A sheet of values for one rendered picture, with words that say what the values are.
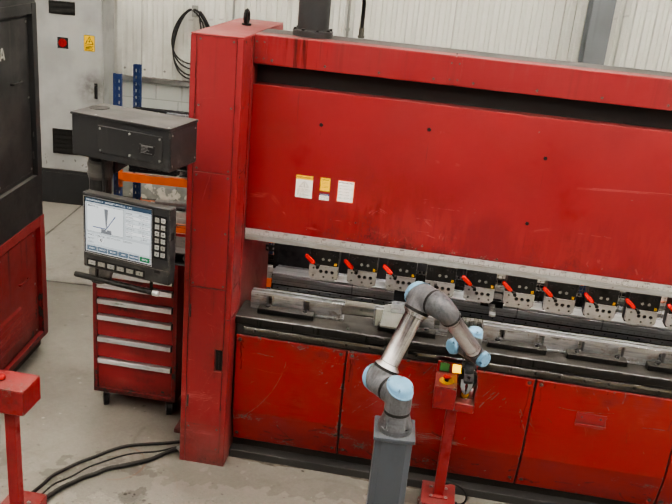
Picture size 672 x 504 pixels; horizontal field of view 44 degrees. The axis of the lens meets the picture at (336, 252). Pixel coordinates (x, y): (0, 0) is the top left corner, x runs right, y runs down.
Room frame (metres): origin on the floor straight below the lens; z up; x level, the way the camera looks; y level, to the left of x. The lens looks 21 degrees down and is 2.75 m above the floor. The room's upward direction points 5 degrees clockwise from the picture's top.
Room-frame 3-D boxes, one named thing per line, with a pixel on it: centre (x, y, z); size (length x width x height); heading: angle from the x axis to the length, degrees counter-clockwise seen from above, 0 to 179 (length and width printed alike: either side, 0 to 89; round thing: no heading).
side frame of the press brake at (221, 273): (4.26, 0.58, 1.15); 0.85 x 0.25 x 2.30; 173
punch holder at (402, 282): (3.97, -0.35, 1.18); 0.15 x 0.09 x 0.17; 83
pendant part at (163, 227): (3.51, 0.92, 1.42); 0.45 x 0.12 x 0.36; 72
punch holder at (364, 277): (3.99, -0.15, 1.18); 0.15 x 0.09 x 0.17; 83
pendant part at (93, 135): (3.61, 0.94, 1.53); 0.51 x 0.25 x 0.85; 72
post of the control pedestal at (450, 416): (3.62, -0.65, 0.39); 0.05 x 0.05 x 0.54; 83
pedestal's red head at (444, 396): (3.62, -0.65, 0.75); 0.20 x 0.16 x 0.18; 83
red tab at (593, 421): (3.69, -1.37, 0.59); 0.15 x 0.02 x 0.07; 83
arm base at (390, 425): (3.15, -0.33, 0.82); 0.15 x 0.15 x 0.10
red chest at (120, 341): (4.49, 1.08, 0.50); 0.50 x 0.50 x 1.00; 83
